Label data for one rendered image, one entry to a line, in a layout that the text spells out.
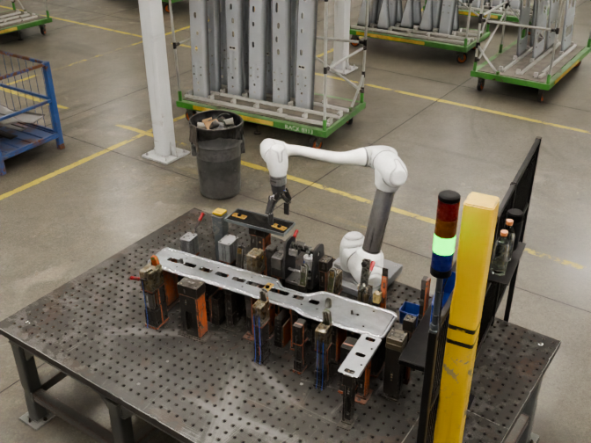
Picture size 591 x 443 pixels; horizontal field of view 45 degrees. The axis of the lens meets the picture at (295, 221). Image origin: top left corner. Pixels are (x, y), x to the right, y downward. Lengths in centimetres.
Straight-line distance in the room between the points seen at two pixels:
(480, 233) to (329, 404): 137
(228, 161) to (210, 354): 301
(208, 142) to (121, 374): 309
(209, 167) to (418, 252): 201
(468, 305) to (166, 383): 164
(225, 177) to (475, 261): 430
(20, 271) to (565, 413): 405
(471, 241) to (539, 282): 332
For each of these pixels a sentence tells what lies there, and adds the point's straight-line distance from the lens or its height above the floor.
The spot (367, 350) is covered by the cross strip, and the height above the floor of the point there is 100.
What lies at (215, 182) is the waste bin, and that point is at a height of 19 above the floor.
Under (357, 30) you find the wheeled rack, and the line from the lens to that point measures 1105.
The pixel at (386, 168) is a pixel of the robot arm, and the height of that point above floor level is 154.
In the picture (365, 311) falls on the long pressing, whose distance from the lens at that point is 350.
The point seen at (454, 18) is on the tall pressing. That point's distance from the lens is 1104.
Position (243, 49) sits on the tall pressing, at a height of 82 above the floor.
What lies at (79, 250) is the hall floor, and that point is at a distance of 610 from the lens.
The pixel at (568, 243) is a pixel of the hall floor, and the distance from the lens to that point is 630.
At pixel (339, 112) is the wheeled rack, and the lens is 765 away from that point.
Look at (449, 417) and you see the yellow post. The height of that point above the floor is 107.
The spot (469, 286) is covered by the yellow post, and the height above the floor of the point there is 169.
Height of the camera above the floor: 310
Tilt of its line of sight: 30 degrees down
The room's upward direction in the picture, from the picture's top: straight up
